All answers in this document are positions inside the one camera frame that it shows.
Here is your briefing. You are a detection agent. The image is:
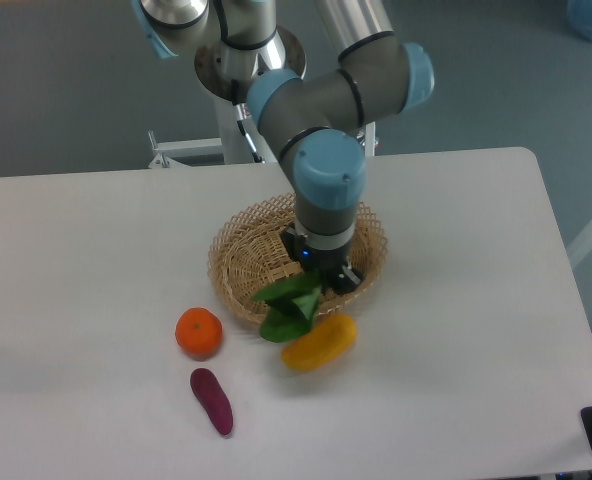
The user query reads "purple sweet potato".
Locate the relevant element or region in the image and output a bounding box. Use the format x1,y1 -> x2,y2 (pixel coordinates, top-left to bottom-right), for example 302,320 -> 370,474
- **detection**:
189,368 -> 234,437

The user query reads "green bok choy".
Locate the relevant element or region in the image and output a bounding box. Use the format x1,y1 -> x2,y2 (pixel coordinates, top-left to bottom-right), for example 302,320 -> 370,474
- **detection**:
252,270 -> 323,343

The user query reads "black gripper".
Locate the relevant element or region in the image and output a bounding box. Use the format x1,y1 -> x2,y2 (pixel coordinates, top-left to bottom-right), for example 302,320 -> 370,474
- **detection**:
280,227 -> 364,295

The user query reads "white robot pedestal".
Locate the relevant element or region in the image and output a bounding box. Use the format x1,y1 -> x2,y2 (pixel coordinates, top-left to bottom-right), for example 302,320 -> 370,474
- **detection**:
147,27 -> 381,170

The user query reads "woven wicker basket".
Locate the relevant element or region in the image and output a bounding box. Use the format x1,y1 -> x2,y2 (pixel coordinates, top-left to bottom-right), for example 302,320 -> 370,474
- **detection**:
208,193 -> 388,329

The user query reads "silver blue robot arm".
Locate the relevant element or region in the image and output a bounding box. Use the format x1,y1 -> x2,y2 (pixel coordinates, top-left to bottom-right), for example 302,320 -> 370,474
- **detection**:
132,1 -> 435,294

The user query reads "orange tangerine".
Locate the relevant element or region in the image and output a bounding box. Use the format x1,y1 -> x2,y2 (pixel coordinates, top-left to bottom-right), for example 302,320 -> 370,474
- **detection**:
175,307 -> 223,360

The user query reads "yellow mango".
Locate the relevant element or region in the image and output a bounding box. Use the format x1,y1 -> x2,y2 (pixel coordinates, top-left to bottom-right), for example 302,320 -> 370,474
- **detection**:
281,313 -> 358,372

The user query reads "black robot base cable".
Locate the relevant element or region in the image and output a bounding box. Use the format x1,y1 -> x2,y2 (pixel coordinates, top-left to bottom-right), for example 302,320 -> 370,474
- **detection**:
230,78 -> 266,165

